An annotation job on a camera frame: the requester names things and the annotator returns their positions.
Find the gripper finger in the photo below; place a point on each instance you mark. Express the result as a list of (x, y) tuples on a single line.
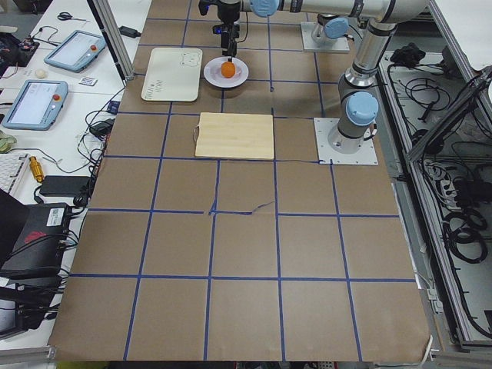
[(225, 42), (232, 49)]

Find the orange fruit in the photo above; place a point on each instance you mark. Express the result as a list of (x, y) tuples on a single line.
[(228, 69)]

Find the white round plate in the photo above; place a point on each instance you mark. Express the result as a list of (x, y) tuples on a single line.
[(212, 73)]

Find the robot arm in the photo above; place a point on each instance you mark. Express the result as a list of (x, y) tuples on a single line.
[(359, 107), (327, 28)]

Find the cream bear tray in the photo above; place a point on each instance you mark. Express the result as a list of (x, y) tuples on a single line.
[(173, 74)]

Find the wooden cutting board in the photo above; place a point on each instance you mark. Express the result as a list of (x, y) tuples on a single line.
[(237, 136)]

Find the small black adapter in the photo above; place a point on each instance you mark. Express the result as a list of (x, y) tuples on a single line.
[(129, 32)]

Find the far teach pendant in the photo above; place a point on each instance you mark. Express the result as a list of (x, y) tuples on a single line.
[(77, 51)]

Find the teach pendant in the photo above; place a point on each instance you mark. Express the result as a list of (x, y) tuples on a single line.
[(77, 51), (37, 105)]

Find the black scissors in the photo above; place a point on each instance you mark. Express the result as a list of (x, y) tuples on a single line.
[(64, 16)]

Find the near teach pendant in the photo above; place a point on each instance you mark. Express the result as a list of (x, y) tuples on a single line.
[(37, 105)]

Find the black power adapter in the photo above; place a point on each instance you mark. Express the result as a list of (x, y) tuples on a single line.
[(63, 186)]

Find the white keyboard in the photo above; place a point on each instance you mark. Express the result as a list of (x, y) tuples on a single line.
[(13, 167)]

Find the black computer box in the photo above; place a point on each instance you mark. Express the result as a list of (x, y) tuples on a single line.
[(31, 239)]

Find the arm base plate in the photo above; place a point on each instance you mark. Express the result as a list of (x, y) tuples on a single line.
[(335, 149), (324, 44)]

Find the aluminium frame post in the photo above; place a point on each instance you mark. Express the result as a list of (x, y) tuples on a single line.
[(105, 20)]

